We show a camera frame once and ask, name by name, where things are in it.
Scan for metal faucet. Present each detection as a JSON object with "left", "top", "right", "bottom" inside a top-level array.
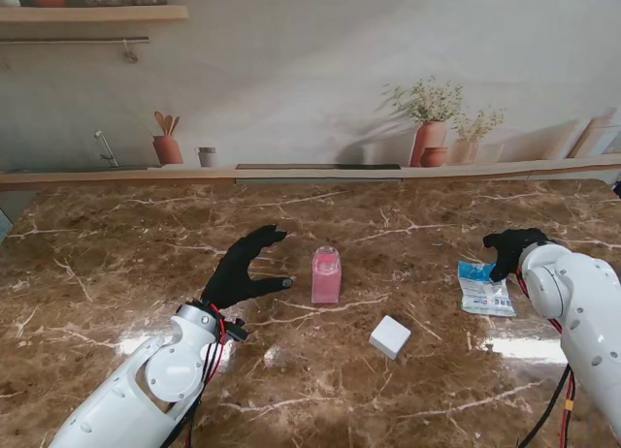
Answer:
[{"left": 94, "top": 130, "right": 120, "bottom": 169}]

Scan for red black arm cables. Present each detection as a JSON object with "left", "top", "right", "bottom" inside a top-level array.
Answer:
[
  {"left": 516, "top": 268, "right": 578, "bottom": 448},
  {"left": 179, "top": 304, "right": 229, "bottom": 448}
]

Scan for pink seasoning bottle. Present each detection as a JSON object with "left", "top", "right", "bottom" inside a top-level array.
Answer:
[{"left": 310, "top": 245, "right": 343, "bottom": 305}]

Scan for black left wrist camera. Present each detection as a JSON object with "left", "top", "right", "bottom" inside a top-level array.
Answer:
[{"left": 222, "top": 316, "right": 249, "bottom": 343}]

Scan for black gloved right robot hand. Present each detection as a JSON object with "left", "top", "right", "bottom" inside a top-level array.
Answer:
[{"left": 482, "top": 228, "right": 552, "bottom": 283}]

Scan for terracotta utensil pot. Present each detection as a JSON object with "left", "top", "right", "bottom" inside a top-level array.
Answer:
[{"left": 152, "top": 111, "right": 184, "bottom": 166}]

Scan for red black right arm cables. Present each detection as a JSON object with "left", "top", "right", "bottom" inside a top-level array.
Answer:
[{"left": 516, "top": 268, "right": 578, "bottom": 448}]

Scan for blue white seasoning bag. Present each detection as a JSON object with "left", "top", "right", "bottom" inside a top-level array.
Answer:
[{"left": 457, "top": 259, "right": 517, "bottom": 318}]

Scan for red black left arm cables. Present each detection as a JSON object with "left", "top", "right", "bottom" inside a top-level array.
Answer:
[{"left": 179, "top": 304, "right": 229, "bottom": 448}]

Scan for pale vase with flowers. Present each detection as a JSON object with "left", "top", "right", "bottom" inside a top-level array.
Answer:
[{"left": 450, "top": 109, "right": 506, "bottom": 166}]

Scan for wooden wall shelf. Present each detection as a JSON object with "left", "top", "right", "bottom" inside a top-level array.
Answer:
[{"left": 0, "top": 4, "right": 189, "bottom": 27}]

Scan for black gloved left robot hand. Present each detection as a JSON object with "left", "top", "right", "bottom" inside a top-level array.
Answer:
[{"left": 201, "top": 224, "right": 295, "bottom": 311}]

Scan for terracotta vase with flowers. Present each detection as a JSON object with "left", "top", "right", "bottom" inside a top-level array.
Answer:
[{"left": 387, "top": 77, "right": 465, "bottom": 168}]

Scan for small round terracotta pot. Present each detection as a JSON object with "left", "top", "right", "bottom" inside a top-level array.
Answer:
[{"left": 419, "top": 145, "right": 450, "bottom": 169}]

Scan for white square bottle cap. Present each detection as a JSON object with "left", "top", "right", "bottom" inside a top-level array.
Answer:
[{"left": 368, "top": 314, "right": 412, "bottom": 361}]

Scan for metal hanging rail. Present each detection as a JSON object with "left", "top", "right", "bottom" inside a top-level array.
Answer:
[{"left": 0, "top": 35, "right": 150, "bottom": 64}]

